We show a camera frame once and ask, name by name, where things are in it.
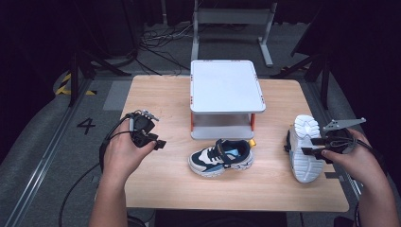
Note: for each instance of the person's left hand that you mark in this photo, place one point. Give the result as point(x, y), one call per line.
point(123, 157)

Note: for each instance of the yellow black hazard tape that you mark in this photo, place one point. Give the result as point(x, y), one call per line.
point(64, 86)

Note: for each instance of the person's right hand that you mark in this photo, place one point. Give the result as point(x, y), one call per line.
point(359, 164)

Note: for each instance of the grey metal stand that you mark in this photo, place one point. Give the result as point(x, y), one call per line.
point(233, 15)

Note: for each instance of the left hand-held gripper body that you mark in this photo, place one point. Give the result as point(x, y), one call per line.
point(142, 126)

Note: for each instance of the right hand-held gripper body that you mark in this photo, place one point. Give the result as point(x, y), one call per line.
point(339, 141)

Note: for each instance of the black stand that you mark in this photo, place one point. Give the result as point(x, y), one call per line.
point(318, 67)
point(82, 67)

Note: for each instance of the white sneaker with chunky sole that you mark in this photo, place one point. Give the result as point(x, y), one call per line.
point(304, 167)

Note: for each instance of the white two-tier shoe rack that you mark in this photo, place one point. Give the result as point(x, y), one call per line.
point(225, 88)

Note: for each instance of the navy white blue sneaker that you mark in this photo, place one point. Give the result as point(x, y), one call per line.
point(220, 157)

